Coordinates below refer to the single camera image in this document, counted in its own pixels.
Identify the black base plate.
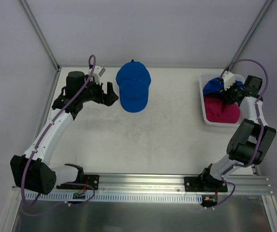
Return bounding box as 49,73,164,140
184,175,228,193
56,174,100,190

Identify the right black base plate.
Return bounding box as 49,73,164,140
184,175,228,193

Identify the aluminium frame post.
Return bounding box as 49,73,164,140
229,0,275,64
19,0,61,73

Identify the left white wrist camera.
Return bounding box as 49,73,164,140
90,66,106,85

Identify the pink cap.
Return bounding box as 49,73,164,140
204,95,240,124

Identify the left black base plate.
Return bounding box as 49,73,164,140
56,174,100,190

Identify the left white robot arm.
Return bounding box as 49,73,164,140
10,71,118,195

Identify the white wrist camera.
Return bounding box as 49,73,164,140
90,66,106,85
220,71,235,91

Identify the blue cap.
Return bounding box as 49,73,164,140
203,77,243,96
116,60,151,113

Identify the aluminium mounting rail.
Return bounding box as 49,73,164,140
12,173,274,196

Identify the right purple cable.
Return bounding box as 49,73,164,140
191,58,269,213

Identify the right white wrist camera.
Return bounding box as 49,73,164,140
220,71,235,91

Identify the white slotted cable duct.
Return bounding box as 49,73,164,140
38,191,203,204

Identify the left aluminium frame post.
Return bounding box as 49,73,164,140
19,0,61,73

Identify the purple cable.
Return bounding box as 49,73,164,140
191,58,269,213
21,55,97,216

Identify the white plastic basket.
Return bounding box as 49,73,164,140
199,73,242,128

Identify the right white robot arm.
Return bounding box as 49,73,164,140
190,72,276,192

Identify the right aluminium frame post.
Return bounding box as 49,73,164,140
229,0,275,64

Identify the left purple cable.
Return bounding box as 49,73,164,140
21,55,97,216

